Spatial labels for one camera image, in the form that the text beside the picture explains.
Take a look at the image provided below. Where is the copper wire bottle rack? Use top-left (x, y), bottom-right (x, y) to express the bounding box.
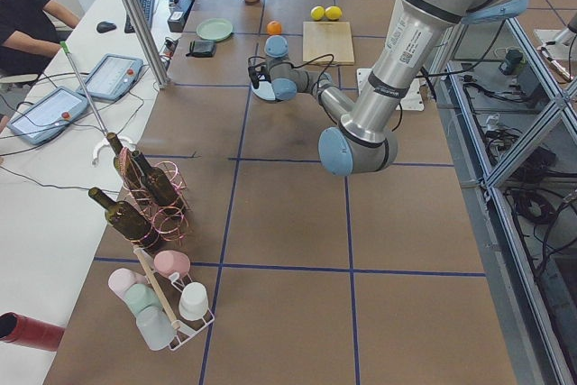
top-left (114, 147), bottom-right (189, 246)

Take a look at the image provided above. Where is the lower yellow lemon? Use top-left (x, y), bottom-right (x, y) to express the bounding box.
top-left (310, 5), bottom-right (325, 22)

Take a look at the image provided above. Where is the light blue plate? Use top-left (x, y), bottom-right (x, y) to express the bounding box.
top-left (251, 81), bottom-right (276, 102)

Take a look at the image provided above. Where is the red cylinder bottle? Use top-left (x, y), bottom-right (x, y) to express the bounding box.
top-left (1, 312), bottom-right (65, 352)

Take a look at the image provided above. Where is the light green plate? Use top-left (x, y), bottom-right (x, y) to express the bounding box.
top-left (196, 18), bottom-right (234, 42)

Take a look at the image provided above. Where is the teach pendant tablet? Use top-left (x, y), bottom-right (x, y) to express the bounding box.
top-left (7, 87), bottom-right (88, 145)
top-left (84, 53), bottom-right (143, 102)

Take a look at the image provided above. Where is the black computer mouse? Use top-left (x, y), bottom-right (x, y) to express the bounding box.
top-left (96, 21), bottom-right (116, 33)

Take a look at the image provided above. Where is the yellow lemon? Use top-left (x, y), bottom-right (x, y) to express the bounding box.
top-left (310, 5), bottom-right (325, 22)
top-left (325, 5), bottom-right (343, 21)

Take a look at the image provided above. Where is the white wire cup rack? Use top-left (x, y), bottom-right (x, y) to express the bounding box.
top-left (124, 248), bottom-right (215, 351)

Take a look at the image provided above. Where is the white cup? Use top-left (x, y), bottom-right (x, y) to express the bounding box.
top-left (179, 282), bottom-right (209, 321)

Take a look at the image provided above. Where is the grey cup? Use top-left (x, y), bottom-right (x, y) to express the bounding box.
top-left (136, 306), bottom-right (176, 351)

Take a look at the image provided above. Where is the pale pink cup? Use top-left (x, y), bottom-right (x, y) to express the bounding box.
top-left (107, 268), bottom-right (148, 300)

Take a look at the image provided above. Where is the dark glass wine bottle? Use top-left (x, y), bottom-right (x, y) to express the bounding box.
top-left (106, 133), bottom-right (148, 204)

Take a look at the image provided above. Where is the black keyboard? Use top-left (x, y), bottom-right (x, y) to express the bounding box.
top-left (124, 0), bottom-right (157, 35)

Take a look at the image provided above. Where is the wooden cutting board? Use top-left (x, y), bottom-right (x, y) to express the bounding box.
top-left (302, 21), bottom-right (355, 65)

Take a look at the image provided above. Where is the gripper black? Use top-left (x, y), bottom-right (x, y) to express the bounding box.
top-left (248, 65), bottom-right (270, 88)

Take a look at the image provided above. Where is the black camera cable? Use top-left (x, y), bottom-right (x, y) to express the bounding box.
top-left (246, 53), bottom-right (335, 75)

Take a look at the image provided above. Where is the aluminium frame post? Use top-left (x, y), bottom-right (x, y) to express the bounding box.
top-left (122, 0), bottom-right (169, 89)

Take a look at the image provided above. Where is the green cup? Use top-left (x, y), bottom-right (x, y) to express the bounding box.
top-left (123, 283), bottom-right (162, 316)

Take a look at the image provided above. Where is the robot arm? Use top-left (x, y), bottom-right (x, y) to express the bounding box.
top-left (248, 0), bottom-right (529, 176)

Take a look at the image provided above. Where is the near teach pendant tablet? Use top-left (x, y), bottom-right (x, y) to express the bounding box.
top-left (7, 87), bottom-right (88, 145)

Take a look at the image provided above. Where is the seated person black shirt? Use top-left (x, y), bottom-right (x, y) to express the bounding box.
top-left (1, 0), bottom-right (79, 75)

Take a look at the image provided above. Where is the far teach pendant tablet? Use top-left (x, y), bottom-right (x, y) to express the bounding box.
top-left (84, 53), bottom-right (143, 102)

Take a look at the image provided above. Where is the orange fruit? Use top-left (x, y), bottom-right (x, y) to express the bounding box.
top-left (266, 20), bottom-right (283, 36)

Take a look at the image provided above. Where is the folded grey cloth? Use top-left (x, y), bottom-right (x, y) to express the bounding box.
top-left (186, 40), bottom-right (216, 58)

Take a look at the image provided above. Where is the upper yellow lemon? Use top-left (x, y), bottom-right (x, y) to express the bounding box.
top-left (325, 5), bottom-right (343, 21)

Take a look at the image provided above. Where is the metal rod green tip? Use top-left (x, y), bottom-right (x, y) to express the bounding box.
top-left (60, 41), bottom-right (108, 135)

